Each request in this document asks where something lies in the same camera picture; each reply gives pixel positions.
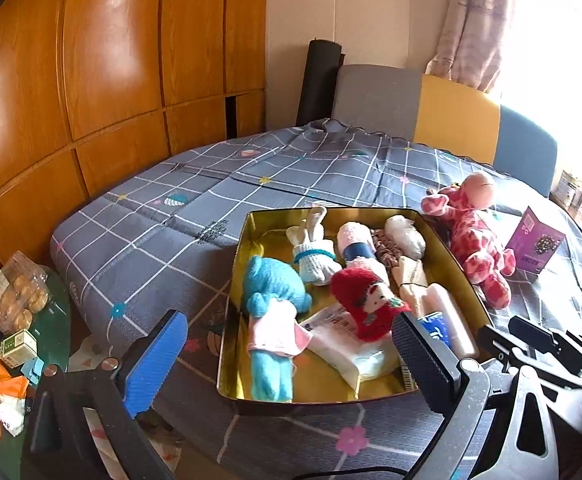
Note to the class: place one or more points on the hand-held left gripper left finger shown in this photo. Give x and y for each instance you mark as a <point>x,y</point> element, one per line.
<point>153,365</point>

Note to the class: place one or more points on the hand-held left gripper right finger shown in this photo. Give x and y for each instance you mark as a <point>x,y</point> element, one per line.
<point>423,360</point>

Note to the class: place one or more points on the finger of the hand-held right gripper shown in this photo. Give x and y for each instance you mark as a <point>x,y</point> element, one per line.
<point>498,345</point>
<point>533,332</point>

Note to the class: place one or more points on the blue tissue packet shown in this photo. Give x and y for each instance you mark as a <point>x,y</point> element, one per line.
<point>435,330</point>

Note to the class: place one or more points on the white cloth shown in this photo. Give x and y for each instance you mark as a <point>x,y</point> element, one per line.
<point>451,317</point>

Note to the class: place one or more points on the white wet wipes packet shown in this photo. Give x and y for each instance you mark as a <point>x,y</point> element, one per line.
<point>341,352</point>

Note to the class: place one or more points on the red plush toy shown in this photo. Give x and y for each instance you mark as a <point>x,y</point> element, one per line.
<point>361,305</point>

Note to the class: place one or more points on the beige cloth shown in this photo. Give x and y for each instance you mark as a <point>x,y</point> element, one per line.
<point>411,277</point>

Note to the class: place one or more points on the brown hair scrunchie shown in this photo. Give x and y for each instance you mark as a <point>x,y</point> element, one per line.
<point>386,247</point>

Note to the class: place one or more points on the pink towel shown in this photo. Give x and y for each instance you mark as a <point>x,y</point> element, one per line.
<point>358,247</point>

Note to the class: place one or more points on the blue plush doll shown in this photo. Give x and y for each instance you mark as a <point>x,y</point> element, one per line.
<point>273,305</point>

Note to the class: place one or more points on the gold tin box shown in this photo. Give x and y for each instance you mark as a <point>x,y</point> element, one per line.
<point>266,240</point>

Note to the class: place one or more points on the purple cardboard box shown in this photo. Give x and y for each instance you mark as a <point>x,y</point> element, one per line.
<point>536,240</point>

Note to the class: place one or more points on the pink spotted plush giraffe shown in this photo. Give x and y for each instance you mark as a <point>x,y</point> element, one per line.
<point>476,240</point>

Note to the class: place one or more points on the blue clip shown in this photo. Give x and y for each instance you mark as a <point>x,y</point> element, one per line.
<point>34,371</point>

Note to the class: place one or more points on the small green box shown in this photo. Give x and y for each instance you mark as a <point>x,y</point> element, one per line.
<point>18,347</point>

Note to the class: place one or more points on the orange snack packet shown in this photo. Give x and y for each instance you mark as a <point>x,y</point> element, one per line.
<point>6,385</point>

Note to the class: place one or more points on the clear pastry container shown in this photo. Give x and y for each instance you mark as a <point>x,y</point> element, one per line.
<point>21,295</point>

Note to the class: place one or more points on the grey yellow blue headboard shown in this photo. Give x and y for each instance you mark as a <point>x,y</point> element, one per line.
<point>451,115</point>

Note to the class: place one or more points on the wooden wardrobe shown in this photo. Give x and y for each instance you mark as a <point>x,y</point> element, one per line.
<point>96,85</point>

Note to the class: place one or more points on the black rolled mat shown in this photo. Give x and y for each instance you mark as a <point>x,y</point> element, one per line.
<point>318,80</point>

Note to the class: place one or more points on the floral curtain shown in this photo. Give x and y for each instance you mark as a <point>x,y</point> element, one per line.
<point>476,20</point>

